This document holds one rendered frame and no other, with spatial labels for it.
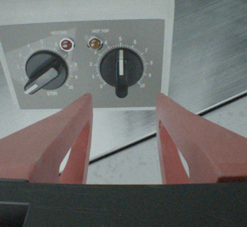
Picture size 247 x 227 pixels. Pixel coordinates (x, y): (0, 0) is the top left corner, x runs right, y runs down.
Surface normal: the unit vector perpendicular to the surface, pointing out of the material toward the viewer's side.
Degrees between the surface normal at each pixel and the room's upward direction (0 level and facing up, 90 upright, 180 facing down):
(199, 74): 0
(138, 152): 0
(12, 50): 30
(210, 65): 0
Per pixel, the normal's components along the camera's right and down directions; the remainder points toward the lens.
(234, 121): -0.01, 0.08
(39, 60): 0.00, 0.57
